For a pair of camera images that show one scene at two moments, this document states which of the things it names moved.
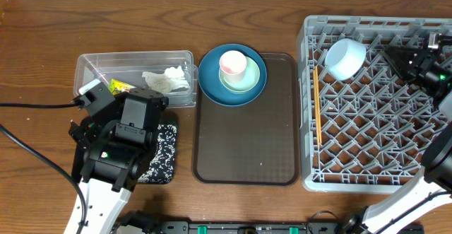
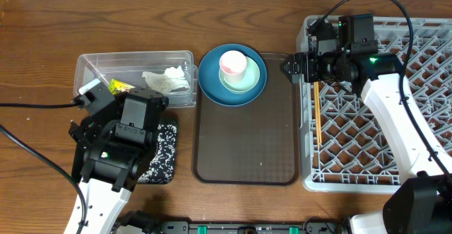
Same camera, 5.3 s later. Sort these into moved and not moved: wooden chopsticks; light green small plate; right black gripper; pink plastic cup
Moved: right black gripper
Not moved: pink plastic cup; wooden chopsticks; light green small plate
